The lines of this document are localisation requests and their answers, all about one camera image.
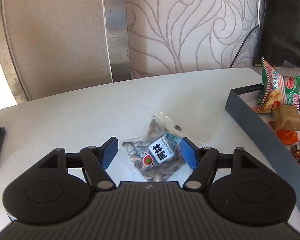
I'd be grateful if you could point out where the clear sunflower seed packet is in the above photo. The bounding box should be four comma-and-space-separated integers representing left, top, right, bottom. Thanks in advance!
120, 111, 206, 185

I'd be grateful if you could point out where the orange snack bar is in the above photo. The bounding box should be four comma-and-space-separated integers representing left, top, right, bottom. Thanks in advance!
276, 129, 299, 145

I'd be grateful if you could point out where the brown foil candy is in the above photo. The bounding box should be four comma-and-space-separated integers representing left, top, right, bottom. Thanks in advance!
290, 144, 300, 165

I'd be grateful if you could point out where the dark grey tray box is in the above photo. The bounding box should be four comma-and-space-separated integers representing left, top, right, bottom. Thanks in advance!
225, 84, 300, 206

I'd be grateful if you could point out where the gold wrapped snack pack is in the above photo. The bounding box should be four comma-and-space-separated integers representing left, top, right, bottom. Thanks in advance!
272, 105, 300, 132

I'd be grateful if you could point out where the orange prawn cracker bag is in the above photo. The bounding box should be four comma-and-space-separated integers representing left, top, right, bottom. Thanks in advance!
252, 57, 285, 113

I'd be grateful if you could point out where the green striped snack bag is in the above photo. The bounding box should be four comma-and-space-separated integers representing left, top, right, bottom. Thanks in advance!
283, 76, 300, 109

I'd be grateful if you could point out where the black power cable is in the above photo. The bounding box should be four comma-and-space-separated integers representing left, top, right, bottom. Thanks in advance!
228, 24, 261, 68

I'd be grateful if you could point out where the black wall television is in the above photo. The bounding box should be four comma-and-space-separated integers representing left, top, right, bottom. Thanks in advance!
252, 0, 300, 68

